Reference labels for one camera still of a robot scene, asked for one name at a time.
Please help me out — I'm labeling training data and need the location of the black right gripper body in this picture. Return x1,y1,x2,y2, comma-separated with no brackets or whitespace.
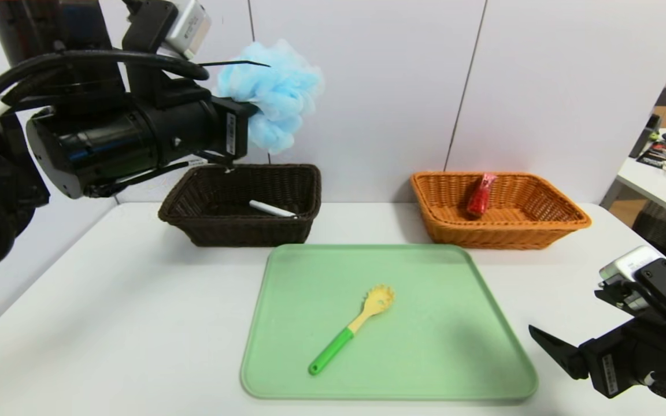
578,318,663,399

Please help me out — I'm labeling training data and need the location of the yellow pasta spoon green handle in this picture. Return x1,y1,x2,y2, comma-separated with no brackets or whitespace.
308,284,395,375

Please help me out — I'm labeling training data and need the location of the white marker pen black cap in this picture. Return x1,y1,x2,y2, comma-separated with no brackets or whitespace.
249,200,299,219

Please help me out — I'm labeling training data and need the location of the blue mesh bath sponge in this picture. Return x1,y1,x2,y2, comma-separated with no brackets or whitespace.
217,39,325,155

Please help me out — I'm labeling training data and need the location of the orange wicker basket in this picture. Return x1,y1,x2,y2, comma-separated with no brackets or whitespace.
409,171,593,250

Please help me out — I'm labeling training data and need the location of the dark brown wicker basket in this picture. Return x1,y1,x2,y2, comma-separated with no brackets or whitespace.
158,164,322,248

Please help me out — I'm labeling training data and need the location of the light green plastic tray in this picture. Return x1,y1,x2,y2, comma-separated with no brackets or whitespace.
240,243,538,400

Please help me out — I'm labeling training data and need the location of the white side table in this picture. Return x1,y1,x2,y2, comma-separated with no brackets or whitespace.
599,128,666,226

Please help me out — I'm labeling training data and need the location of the black printed packet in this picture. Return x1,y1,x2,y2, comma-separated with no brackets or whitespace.
635,142,666,169

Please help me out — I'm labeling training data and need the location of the black stand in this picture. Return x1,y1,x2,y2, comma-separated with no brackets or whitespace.
628,114,660,159

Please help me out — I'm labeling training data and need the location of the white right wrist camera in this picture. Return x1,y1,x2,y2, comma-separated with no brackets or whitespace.
599,246,666,317

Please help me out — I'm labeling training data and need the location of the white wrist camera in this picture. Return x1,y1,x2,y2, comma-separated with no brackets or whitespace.
599,246,666,317
122,0,212,61

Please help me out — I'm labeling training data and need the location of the thin black cable tie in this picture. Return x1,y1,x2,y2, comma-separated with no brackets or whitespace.
197,60,271,69

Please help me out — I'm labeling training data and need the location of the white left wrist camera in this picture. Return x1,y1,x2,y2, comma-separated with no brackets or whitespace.
122,0,212,61

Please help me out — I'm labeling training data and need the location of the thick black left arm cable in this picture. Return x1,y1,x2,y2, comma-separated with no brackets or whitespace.
0,49,210,139

